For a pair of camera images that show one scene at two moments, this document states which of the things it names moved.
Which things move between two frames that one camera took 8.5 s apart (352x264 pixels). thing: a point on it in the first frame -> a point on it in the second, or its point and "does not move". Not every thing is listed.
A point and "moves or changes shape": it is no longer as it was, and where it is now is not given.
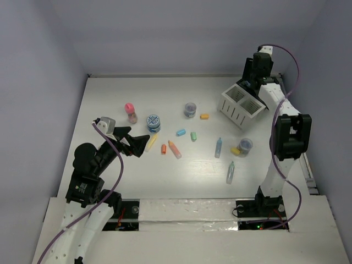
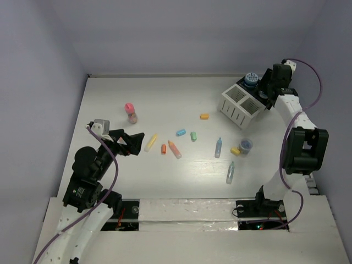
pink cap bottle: [130, 109] does not move
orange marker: [175, 149] does not move
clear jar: [245, 146] does not move
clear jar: [190, 110] moves or changes shape
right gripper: [248, 69] -> [263, 84]
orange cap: [204, 116] does not move
